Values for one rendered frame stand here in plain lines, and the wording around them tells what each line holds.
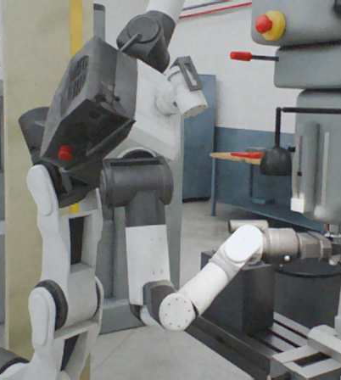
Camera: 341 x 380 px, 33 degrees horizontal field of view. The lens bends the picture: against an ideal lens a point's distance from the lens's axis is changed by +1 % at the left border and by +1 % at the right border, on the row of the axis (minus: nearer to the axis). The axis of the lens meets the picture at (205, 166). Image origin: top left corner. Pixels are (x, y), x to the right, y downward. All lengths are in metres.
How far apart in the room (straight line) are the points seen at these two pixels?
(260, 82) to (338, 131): 6.92
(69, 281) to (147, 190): 0.49
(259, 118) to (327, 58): 6.93
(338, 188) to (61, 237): 0.74
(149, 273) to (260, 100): 7.07
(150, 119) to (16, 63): 1.54
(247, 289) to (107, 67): 0.74
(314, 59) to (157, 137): 0.40
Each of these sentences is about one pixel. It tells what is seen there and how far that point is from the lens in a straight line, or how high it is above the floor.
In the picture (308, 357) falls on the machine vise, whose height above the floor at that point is 1.00.
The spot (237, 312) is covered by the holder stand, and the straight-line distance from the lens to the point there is 1.67.
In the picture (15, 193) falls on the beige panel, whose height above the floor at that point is 1.13.
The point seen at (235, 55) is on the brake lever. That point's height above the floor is 1.70.
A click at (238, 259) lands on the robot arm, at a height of 1.24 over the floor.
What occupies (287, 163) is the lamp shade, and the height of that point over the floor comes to 1.47.
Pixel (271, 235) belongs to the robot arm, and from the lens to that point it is 1.37.
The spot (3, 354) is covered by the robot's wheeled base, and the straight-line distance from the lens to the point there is 2.04.
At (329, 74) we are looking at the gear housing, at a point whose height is 1.66.
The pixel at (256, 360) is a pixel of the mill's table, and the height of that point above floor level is 0.91.
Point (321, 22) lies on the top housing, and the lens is 1.21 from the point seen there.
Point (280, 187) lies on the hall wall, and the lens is 7.88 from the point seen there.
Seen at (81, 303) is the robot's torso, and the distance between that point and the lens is 1.66.
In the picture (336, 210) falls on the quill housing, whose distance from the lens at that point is 1.34.
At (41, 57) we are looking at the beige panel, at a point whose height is 1.77.
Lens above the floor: 1.59
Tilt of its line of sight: 7 degrees down
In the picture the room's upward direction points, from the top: 2 degrees clockwise
